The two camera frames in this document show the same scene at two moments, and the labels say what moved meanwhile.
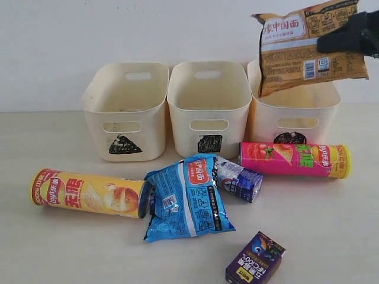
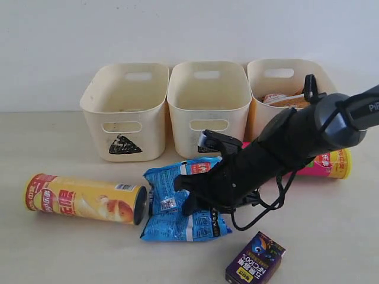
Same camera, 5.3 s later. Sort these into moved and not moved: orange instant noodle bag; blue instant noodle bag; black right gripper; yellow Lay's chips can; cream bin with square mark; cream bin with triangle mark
Moved: orange instant noodle bag; yellow Lay's chips can; black right gripper
Not moved: cream bin with square mark; blue instant noodle bag; cream bin with triangle mark
